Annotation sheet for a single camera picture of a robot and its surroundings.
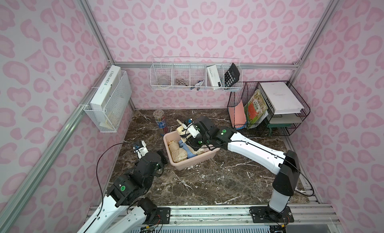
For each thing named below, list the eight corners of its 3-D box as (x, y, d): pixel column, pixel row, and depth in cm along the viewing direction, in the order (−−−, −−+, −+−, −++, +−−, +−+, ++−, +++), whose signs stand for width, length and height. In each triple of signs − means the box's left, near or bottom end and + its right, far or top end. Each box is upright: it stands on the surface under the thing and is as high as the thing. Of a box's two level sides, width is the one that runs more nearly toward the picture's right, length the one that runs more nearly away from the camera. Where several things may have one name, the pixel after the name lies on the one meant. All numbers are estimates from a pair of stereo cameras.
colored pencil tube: (158, 136, 106) (152, 118, 91) (160, 128, 111) (154, 109, 96) (168, 136, 106) (162, 118, 91) (169, 128, 111) (164, 109, 96)
